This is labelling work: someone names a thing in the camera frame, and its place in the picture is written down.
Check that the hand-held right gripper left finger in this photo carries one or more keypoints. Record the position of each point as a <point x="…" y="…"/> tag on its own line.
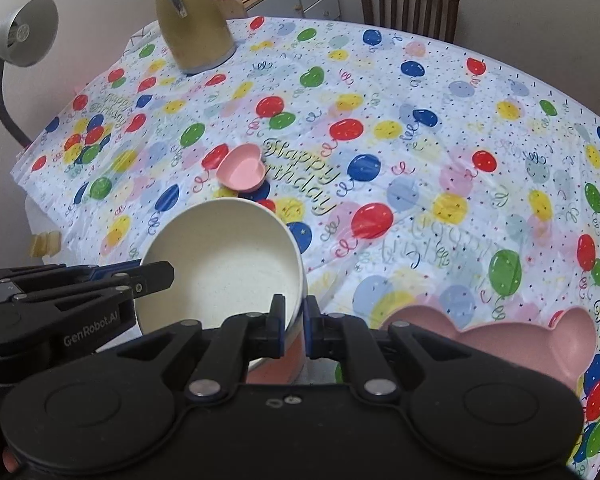
<point x="280" y="330"/>

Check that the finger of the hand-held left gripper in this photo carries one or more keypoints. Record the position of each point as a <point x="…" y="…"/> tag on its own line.
<point x="115" y="271"/>
<point x="155" y="276"/>

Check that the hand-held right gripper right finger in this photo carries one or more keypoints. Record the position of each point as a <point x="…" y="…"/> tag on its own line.
<point x="307" y="330"/>

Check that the pink round bowl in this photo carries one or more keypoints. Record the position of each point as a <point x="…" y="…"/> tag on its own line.
<point x="280" y="367"/>

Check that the cream bowl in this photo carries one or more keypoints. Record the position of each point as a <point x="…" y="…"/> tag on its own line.
<point x="220" y="260"/>

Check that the pink bear-shaped plate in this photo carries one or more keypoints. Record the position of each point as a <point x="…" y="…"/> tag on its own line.
<point x="505" y="345"/>

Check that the pale yellow foam pad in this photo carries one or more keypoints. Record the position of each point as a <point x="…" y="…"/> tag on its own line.
<point x="44" y="243"/>

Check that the pink heart-shaped bowl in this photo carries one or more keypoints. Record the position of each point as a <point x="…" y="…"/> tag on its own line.
<point x="240" y="167"/>

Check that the balloon print tablecloth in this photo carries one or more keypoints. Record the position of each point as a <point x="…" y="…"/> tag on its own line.
<point x="405" y="135"/>

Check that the yellow kettle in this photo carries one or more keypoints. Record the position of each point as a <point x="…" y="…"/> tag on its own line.
<point x="195" y="35"/>

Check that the white desk lamp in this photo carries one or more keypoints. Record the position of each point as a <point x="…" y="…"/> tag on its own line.
<point x="25" y="30"/>

